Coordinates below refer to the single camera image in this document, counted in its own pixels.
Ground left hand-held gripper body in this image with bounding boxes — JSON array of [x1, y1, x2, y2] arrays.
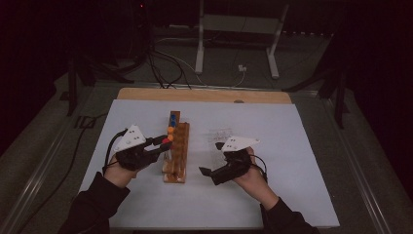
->
[[113, 124, 162, 173]]

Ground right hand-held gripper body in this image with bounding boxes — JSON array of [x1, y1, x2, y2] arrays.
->
[[209, 136, 261, 186]]

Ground clear plastic test tube rack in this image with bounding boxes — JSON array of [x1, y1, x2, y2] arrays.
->
[[207, 128, 243, 179]]

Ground wooden test tube rack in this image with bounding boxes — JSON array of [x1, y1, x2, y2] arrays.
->
[[161, 110, 191, 184]]

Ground person's left hand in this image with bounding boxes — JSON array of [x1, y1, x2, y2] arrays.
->
[[103, 155, 139, 190]]

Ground person's right hand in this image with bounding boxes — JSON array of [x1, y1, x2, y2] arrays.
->
[[233, 146, 281, 211]]

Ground white table board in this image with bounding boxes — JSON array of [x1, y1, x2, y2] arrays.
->
[[65, 98, 341, 230]]

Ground black tripod stand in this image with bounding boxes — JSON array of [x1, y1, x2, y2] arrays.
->
[[66, 53, 134, 117], [282, 48, 351, 130]]

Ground white metal stand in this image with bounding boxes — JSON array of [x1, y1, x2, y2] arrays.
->
[[194, 0, 290, 80]]

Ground left hand-held gripper cable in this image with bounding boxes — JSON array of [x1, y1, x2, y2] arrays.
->
[[101, 128, 130, 176]]

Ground hand-held gripper cable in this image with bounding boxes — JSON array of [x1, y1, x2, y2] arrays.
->
[[248, 153, 269, 183], [101, 128, 130, 176]]

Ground right hand-held gripper cable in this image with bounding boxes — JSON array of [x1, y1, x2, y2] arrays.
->
[[248, 153, 269, 183]]

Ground long black floor cable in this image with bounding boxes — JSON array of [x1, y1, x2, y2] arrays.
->
[[16, 111, 110, 234]]

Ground black floor cable bundle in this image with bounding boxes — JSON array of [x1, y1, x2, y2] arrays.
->
[[145, 48, 193, 91]]

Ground white cable with plug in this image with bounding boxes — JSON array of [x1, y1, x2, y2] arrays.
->
[[162, 48, 248, 89]]

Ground metal frame rail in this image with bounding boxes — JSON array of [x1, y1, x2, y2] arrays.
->
[[0, 123, 77, 234], [324, 97, 394, 234]]

